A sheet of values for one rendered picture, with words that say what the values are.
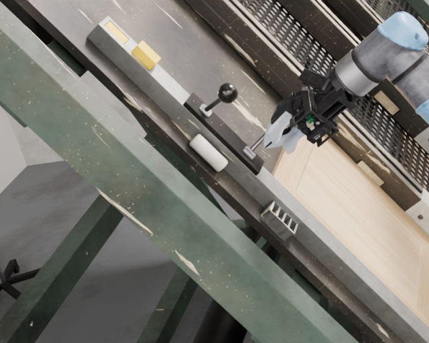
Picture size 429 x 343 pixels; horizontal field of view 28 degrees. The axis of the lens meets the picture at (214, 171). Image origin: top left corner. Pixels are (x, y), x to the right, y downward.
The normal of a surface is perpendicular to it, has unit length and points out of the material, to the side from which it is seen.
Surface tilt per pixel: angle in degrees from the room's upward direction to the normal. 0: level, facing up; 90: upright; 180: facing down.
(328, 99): 37
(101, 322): 0
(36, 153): 90
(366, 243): 58
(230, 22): 90
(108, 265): 0
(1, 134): 90
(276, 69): 90
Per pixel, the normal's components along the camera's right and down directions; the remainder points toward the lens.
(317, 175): 0.65, -0.56
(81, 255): 0.93, -0.11
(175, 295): -0.26, -0.88
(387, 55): -0.39, 0.35
